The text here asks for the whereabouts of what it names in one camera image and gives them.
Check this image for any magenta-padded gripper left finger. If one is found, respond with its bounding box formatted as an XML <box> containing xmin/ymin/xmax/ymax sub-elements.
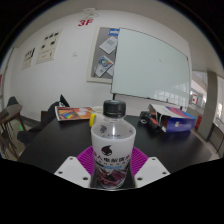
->
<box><xmin>54</xmin><ymin>145</ymin><xmax>97</xmax><ymax>188</ymax></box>

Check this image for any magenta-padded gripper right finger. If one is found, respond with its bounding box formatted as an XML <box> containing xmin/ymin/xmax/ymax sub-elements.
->
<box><xmin>130</xmin><ymin>146</ymin><xmax>171</xmax><ymax>188</ymax></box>

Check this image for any white drink bottle black cap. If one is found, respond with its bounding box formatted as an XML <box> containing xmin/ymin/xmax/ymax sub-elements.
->
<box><xmin>90</xmin><ymin>99</ymin><xmax>137</xmax><ymax>190</ymax></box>

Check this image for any black and red device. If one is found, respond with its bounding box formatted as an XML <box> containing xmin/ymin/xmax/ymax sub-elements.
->
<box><xmin>139</xmin><ymin>110</ymin><xmax>164</xmax><ymax>132</ymax></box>

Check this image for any white and blue paper bag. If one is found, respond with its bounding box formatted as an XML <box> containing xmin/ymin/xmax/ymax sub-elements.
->
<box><xmin>148</xmin><ymin>103</ymin><xmax>198</xmax><ymax>133</ymax></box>

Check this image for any colourful printed booklet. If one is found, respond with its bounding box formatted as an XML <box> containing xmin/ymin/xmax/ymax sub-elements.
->
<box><xmin>54</xmin><ymin>106</ymin><xmax>95</xmax><ymax>122</ymax></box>

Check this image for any black bag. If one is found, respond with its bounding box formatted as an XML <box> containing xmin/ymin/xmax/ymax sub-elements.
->
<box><xmin>41</xmin><ymin>94</ymin><xmax>71</xmax><ymax>126</ymax></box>

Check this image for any wooden chair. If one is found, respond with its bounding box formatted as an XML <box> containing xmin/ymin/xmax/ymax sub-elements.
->
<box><xmin>0</xmin><ymin>96</ymin><xmax>27</xmax><ymax>158</ymax></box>

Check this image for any large whiteboard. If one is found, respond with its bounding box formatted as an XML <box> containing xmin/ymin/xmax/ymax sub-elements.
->
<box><xmin>110</xmin><ymin>27</ymin><xmax>192</xmax><ymax>108</ymax></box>

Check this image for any grey notice board with papers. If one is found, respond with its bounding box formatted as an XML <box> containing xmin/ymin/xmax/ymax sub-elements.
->
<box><xmin>86</xmin><ymin>26</ymin><xmax>120</xmax><ymax>84</ymax></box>

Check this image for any small white wall poster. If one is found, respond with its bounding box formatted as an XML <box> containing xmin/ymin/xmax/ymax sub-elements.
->
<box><xmin>22</xmin><ymin>47</ymin><xmax>37</xmax><ymax>70</ymax></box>

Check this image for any large white wall poster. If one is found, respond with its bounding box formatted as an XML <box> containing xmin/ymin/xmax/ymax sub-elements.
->
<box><xmin>36</xmin><ymin>29</ymin><xmax>63</xmax><ymax>64</ymax></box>

